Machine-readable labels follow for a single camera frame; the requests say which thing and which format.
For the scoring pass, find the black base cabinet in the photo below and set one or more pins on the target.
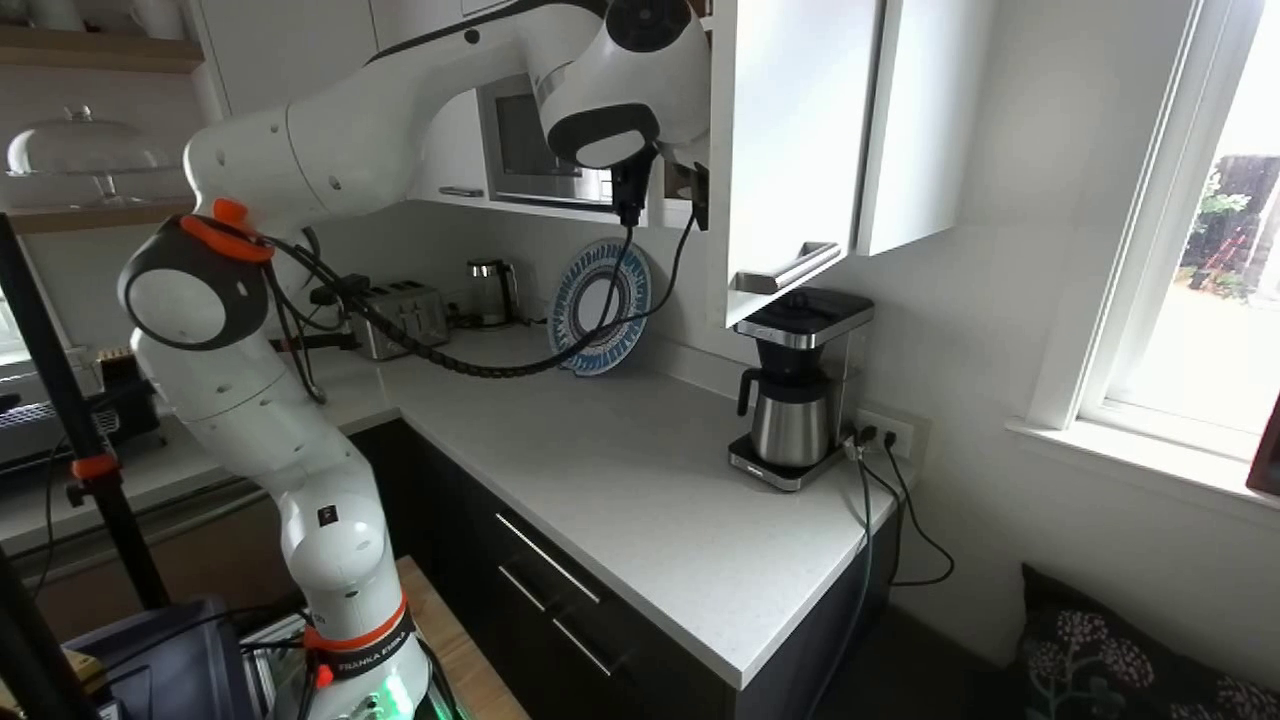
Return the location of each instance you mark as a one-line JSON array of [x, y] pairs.
[[641, 680]]

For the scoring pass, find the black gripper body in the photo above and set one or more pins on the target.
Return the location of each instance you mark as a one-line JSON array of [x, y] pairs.
[[632, 186]]

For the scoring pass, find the blue patterned decorative plate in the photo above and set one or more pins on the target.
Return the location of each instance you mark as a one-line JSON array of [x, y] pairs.
[[587, 315]]

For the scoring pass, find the steel black coffee maker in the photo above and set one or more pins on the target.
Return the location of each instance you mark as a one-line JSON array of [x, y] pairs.
[[793, 425]]

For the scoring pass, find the black tripod pole orange clamp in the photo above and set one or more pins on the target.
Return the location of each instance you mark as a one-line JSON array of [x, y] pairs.
[[82, 413]]

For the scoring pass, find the white framed window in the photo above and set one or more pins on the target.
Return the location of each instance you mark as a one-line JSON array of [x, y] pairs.
[[1200, 332]]

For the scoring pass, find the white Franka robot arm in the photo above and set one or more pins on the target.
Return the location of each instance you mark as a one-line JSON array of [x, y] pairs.
[[333, 532]]

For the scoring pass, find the thin wooden wall shelf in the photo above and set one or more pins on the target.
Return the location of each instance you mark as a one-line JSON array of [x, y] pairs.
[[92, 51]]

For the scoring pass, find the wide white cupboard door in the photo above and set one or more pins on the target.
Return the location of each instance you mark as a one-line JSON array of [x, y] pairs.
[[282, 54]]

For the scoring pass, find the dark floral sofa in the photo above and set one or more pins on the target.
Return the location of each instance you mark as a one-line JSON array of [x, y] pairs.
[[1122, 666]]

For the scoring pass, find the black camera stand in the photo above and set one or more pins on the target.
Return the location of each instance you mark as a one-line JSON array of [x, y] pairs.
[[357, 284]]

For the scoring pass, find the blue grey bag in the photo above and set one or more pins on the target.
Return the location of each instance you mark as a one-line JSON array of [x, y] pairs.
[[173, 666]]

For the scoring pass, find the plain black pole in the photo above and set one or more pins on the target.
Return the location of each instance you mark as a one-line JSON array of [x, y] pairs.
[[33, 655]]

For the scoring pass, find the silver microwave oven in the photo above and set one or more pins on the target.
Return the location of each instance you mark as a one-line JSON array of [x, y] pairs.
[[523, 144]]

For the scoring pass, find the white wall power outlet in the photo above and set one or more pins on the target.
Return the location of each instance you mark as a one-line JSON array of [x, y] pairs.
[[886, 433]]

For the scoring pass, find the wooden shelf under dome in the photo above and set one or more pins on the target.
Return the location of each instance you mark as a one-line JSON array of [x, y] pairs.
[[82, 213]]

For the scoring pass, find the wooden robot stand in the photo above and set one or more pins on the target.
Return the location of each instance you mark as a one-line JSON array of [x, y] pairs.
[[461, 655]]

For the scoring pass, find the plain white cabinet door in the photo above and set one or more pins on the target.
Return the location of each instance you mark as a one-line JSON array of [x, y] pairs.
[[924, 120]]

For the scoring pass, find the black box on counter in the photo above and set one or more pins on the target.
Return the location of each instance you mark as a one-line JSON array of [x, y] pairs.
[[130, 396]]

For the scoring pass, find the glass cake dome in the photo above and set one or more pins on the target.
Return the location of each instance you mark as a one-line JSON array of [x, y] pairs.
[[82, 144]]

